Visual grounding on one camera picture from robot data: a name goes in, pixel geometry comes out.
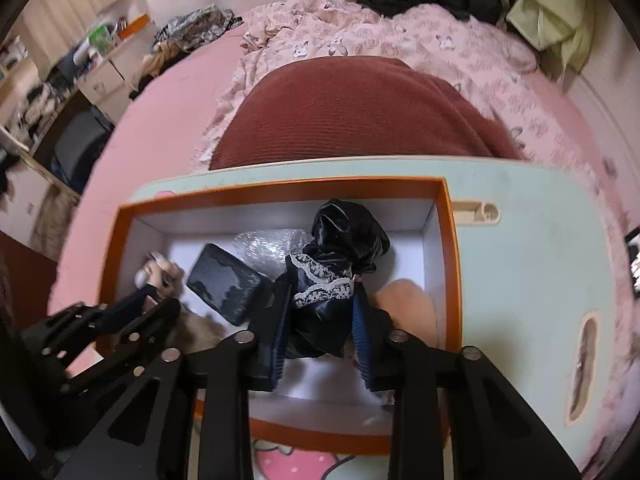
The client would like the mint green lap table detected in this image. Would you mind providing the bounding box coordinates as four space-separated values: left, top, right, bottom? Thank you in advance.
65 156 618 480

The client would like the light green garment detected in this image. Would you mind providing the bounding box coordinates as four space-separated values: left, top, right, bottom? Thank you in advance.
502 0 596 73

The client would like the cluttered wooden desk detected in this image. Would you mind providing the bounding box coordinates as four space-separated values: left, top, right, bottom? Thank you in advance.
0 35 83 211

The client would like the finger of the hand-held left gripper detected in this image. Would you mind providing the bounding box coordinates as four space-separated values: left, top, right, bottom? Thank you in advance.
22 295 161 361
47 299 182 411

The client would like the smartphone with lit screen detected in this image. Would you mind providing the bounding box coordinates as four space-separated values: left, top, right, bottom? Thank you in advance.
625 227 640 308

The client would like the black chair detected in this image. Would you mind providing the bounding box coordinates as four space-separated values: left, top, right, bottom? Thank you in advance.
47 107 116 193

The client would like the brown plush toy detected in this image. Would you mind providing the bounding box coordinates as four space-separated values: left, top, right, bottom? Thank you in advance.
370 280 438 351

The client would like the cream plush doll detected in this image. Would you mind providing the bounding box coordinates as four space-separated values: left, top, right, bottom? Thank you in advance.
136 252 188 306

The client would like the furry beige plush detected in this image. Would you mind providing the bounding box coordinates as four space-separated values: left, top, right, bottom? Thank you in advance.
165 310 232 357

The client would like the small orange box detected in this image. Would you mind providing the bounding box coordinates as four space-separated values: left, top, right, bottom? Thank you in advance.
117 14 151 38

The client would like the black satin lace garment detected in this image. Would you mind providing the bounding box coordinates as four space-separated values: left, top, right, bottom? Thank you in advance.
285 199 392 361

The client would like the red-brown cushion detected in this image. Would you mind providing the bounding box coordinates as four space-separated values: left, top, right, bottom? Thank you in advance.
209 56 526 171

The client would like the clear bubble wrap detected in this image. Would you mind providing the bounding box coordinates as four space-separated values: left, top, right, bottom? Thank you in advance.
232 229 313 266

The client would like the pink bed sheet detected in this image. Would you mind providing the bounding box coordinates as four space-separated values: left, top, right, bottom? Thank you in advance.
50 25 261 311

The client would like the cream bedside cabinet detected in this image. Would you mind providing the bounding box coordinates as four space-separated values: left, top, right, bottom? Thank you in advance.
75 15 161 121

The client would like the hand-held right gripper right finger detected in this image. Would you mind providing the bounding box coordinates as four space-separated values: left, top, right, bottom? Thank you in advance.
351 292 583 480

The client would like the patterned clothes pile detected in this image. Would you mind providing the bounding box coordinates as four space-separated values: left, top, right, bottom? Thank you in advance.
132 5 243 96

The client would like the pink printed blanket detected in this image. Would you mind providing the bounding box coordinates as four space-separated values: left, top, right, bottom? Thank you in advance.
192 0 640 461

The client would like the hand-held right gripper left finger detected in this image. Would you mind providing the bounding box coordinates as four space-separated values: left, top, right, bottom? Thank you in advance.
57 272 294 480

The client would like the orange cardboard box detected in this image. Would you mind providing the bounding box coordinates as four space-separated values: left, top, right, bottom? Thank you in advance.
96 176 463 457

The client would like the green white container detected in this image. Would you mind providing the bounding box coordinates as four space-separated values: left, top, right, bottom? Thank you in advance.
87 25 116 53

